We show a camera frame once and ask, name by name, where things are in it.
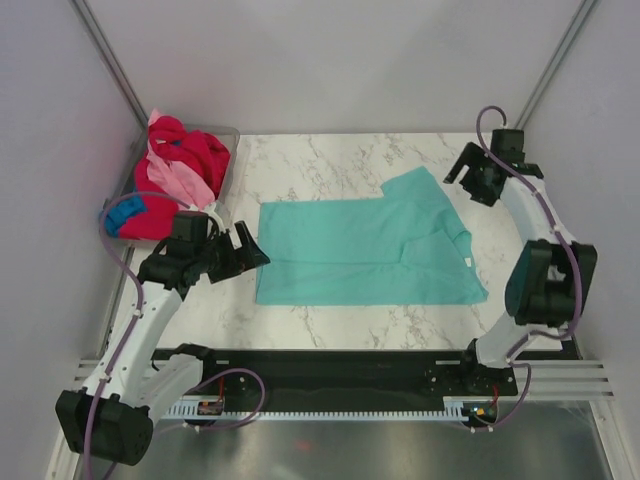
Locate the grey plastic bin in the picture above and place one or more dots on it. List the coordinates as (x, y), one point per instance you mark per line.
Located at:
(230, 160)

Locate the teal t shirt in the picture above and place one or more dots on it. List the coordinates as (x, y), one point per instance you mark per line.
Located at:
(406, 247)

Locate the white slotted cable duct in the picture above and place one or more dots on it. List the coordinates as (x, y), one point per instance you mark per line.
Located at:
(195, 409)

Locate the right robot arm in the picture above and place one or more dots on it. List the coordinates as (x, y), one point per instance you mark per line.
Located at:
(549, 284)

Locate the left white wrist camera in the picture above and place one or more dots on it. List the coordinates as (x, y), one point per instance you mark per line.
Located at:
(212, 211)

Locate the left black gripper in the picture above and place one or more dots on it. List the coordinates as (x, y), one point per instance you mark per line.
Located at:
(250, 253)

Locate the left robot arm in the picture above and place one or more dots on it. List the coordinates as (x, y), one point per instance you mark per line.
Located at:
(113, 414)

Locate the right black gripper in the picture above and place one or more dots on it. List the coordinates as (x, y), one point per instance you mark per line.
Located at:
(480, 195)

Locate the blue t shirt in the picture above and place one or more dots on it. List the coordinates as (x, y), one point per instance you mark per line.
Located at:
(121, 213)

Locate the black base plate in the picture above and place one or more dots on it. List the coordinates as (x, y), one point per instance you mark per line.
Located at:
(323, 380)

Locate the aluminium frame rail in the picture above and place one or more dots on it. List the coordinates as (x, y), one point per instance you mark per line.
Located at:
(545, 380)

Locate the magenta t shirt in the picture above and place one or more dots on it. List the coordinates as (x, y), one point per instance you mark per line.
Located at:
(160, 210)

